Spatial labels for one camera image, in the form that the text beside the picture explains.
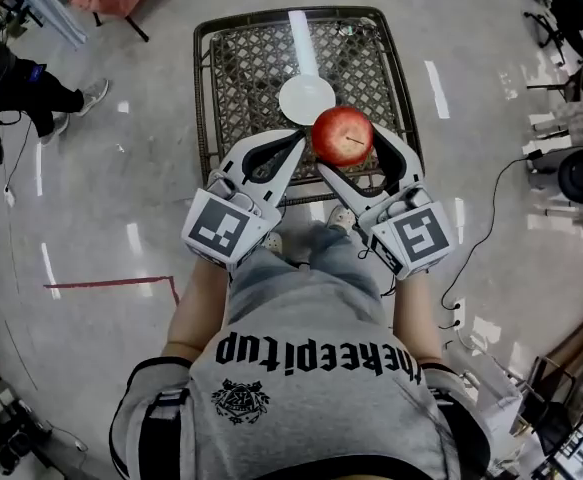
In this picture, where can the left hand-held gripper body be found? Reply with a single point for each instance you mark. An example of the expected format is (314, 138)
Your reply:
(216, 225)

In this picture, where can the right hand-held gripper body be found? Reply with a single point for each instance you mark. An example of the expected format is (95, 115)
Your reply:
(421, 233)

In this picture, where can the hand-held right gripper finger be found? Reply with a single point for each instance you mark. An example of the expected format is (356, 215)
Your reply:
(348, 193)
(411, 165)

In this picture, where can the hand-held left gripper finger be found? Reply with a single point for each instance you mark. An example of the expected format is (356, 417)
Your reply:
(283, 178)
(236, 150)

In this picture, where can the red apple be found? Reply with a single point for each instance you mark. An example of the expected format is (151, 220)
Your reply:
(336, 133)

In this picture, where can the white round plate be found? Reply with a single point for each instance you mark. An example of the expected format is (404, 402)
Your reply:
(301, 97)

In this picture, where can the person's right forearm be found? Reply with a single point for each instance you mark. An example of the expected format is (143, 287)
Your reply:
(413, 318)

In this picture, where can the person's left forearm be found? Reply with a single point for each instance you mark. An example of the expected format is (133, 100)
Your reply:
(201, 308)

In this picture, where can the person's white right shoe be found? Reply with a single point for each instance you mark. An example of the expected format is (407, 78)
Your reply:
(340, 216)

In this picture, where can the person's white shoe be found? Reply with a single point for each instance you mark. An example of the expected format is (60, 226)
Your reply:
(340, 216)
(272, 242)

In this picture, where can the person's white left shoe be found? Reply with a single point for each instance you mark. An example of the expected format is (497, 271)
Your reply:
(272, 242)

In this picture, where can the person's blue jeans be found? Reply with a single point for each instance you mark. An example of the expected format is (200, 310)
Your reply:
(321, 263)

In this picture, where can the brown wicker table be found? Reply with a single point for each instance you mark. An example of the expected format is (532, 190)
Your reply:
(251, 68)

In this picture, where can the white power strip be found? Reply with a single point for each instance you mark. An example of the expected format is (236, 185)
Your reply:
(455, 318)

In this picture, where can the red floor tape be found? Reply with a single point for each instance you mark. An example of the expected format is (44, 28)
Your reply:
(111, 283)

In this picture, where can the person's grey printed shirt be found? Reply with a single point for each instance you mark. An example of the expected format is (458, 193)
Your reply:
(296, 368)

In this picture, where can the white patterned box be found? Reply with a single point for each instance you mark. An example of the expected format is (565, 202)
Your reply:
(581, 123)

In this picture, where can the white paper bag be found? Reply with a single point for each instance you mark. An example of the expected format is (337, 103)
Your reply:
(498, 398)

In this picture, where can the wooden desk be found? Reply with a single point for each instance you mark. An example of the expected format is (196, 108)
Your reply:
(578, 338)

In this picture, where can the white power adapter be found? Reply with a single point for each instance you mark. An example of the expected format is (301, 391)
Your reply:
(9, 197)

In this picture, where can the black office chair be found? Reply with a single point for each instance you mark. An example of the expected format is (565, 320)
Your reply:
(573, 8)

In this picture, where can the white leaning panel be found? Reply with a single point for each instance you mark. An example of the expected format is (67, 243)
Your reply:
(53, 3)

